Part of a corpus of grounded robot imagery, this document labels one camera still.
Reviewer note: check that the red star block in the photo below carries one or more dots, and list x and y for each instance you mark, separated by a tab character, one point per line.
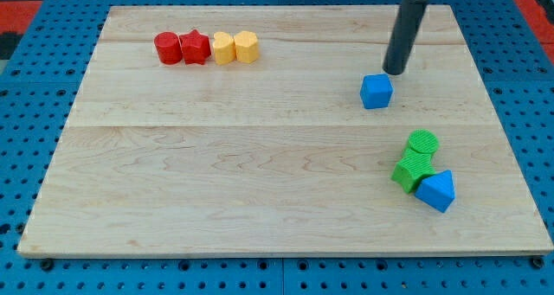
195	47

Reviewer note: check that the green cylinder block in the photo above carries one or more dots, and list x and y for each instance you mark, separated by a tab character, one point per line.
423	141

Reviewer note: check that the blue cube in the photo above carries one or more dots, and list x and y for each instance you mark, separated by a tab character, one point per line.
376	91

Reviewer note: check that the yellow heart block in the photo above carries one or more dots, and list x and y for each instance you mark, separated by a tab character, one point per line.
223	48

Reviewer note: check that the light wooden board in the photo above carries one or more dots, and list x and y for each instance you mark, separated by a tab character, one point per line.
278	157

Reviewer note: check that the red cylinder block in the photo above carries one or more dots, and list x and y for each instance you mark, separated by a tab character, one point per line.
168	48

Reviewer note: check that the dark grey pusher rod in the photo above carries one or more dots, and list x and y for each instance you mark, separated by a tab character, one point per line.
403	36

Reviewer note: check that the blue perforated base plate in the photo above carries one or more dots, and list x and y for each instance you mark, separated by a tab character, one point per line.
42	77

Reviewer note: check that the blue triangular prism block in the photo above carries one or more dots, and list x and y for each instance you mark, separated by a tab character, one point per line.
438	191

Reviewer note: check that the green star block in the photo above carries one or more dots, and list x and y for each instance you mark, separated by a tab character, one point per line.
411	169

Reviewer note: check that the yellow hexagon block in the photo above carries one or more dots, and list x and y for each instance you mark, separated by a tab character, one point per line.
246	46

